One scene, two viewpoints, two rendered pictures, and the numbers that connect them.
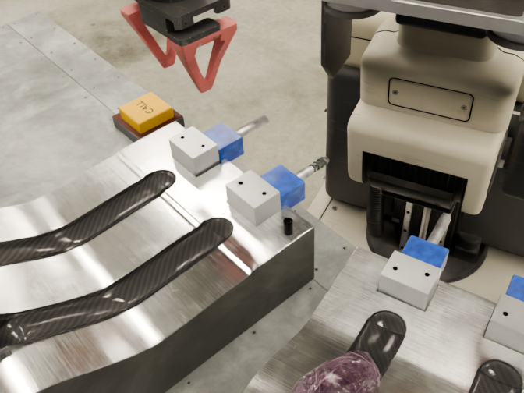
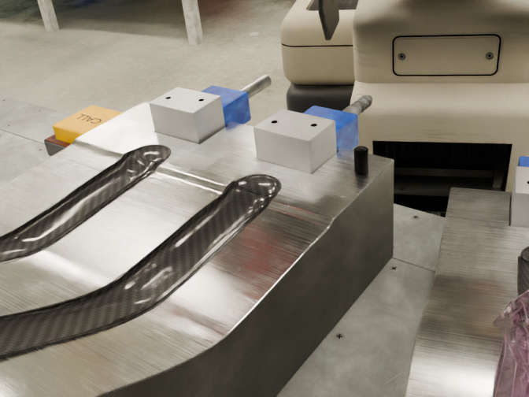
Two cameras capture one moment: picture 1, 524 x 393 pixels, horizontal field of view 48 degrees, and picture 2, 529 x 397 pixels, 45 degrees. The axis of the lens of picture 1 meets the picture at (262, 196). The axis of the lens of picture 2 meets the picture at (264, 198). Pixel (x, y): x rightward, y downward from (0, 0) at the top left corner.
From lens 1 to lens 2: 0.27 m
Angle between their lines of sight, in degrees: 16
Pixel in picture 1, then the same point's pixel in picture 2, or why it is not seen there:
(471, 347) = not seen: outside the picture
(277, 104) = not seen: hidden behind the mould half
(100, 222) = (68, 219)
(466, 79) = (488, 16)
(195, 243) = (227, 212)
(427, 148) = (456, 113)
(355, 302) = (488, 244)
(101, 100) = (23, 135)
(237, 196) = (276, 135)
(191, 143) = (183, 101)
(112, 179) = (75, 168)
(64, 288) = (37, 294)
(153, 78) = not seen: hidden behind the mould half
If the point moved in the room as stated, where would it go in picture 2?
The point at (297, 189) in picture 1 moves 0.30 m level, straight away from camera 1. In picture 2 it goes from (351, 125) to (270, 20)
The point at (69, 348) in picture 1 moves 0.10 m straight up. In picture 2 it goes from (75, 360) to (6, 176)
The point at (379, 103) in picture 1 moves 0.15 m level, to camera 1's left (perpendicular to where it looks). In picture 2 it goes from (382, 77) to (267, 102)
